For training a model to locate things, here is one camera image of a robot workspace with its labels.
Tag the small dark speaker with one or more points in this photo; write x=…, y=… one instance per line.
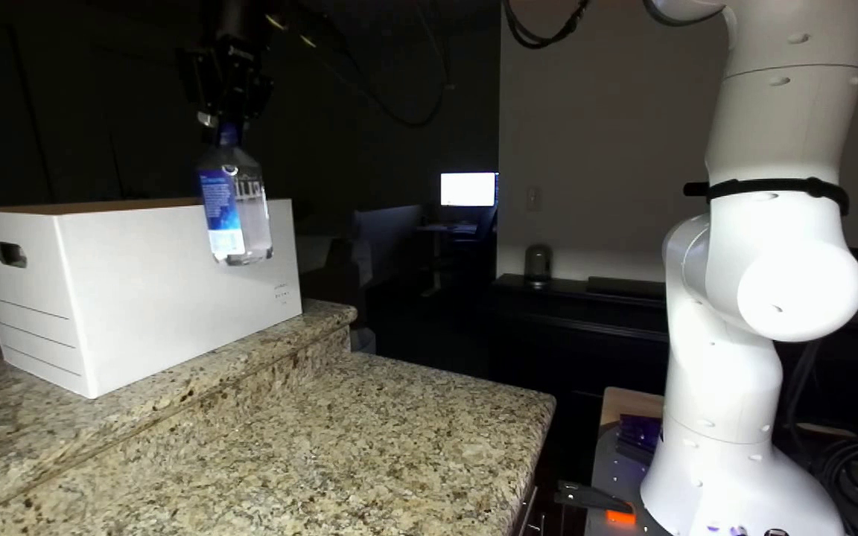
x=539, y=264

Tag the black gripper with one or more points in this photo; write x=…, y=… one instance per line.
x=226, y=80

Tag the orange button on base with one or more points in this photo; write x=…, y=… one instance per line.
x=622, y=519

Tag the lit computer monitor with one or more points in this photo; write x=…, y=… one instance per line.
x=470, y=190

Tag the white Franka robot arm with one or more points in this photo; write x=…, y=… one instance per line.
x=746, y=398

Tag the clear blue-capped water bottle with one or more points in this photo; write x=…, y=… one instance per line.
x=236, y=212

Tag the dark office chair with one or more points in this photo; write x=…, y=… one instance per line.
x=388, y=244

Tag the dark low cabinet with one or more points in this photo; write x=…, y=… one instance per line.
x=589, y=339

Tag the white rectangular storage box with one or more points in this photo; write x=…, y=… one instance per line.
x=102, y=299

